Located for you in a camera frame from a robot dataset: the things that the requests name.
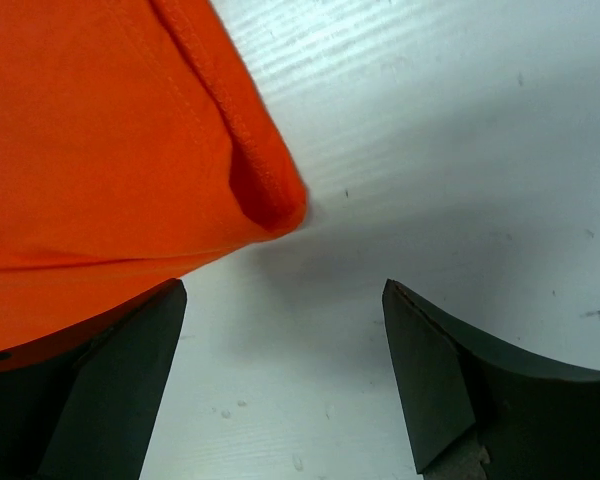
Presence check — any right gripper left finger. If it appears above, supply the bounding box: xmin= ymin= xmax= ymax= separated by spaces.
xmin=0 ymin=279 xmax=187 ymax=479

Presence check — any orange t-shirt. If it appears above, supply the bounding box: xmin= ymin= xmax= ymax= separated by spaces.
xmin=0 ymin=1 xmax=307 ymax=353

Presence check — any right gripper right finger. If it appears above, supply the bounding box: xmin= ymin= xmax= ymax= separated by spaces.
xmin=382 ymin=280 xmax=600 ymax=479

